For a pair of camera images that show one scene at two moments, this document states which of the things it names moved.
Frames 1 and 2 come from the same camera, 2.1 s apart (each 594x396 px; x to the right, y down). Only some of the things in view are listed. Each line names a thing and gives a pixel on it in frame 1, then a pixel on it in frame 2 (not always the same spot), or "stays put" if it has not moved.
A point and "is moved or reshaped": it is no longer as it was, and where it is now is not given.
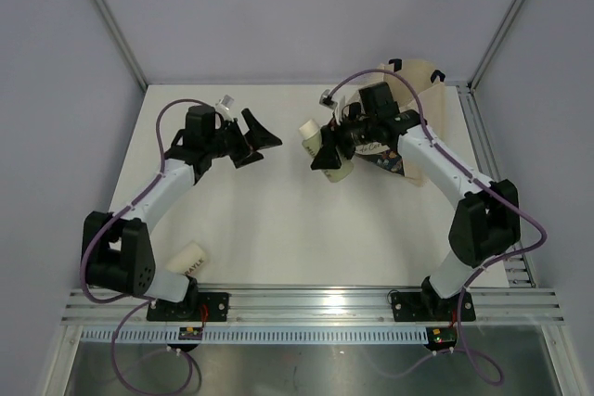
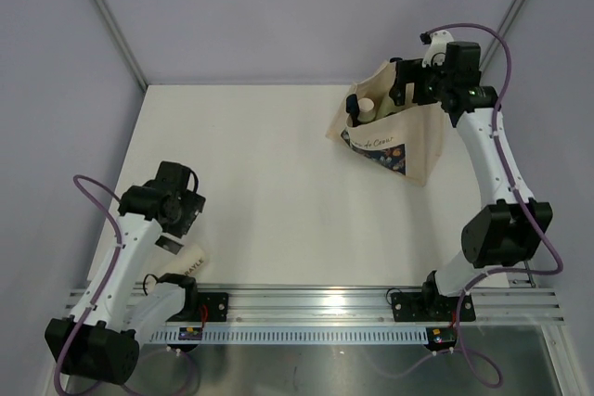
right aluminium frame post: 508,19 stays put
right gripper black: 328,157 → 411,71
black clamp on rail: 429,306 stays put
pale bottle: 311,134 is moved or reshaped
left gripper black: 255,138 → 190,205
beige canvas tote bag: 421,89 is moved or reshaped
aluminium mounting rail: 515,306 stays put
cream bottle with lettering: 187,260 stays put
